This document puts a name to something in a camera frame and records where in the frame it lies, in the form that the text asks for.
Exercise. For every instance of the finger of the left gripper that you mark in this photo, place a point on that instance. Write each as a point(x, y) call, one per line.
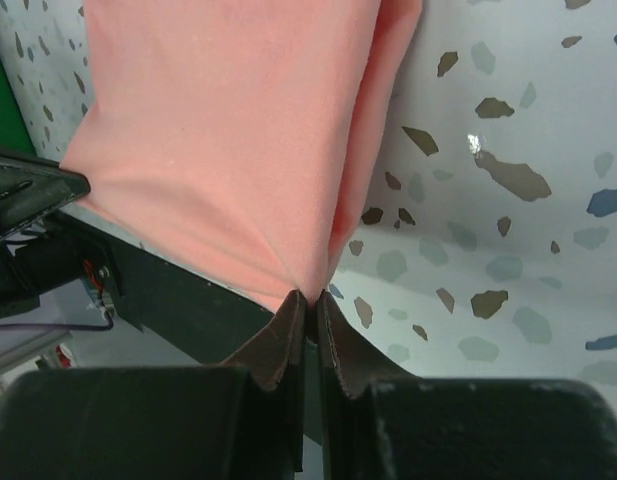
point(31, 188)

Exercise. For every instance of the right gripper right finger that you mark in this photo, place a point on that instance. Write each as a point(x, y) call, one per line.
point(355, 442)

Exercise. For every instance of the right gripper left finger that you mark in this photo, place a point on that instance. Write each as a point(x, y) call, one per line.
point(259, 397)

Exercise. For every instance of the salmon pink t shirt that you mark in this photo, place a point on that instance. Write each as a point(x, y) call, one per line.
point(239, 138)

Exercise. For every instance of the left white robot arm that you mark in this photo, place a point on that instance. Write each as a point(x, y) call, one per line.
point(38, 254)

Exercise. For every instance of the green plastic basket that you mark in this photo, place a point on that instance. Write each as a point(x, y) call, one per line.
point(13, 132)

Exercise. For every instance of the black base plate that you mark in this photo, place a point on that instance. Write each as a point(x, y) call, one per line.
point(200, 318)

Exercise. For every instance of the aluminium frame rail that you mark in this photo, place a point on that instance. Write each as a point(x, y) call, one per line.
point(19, 346)

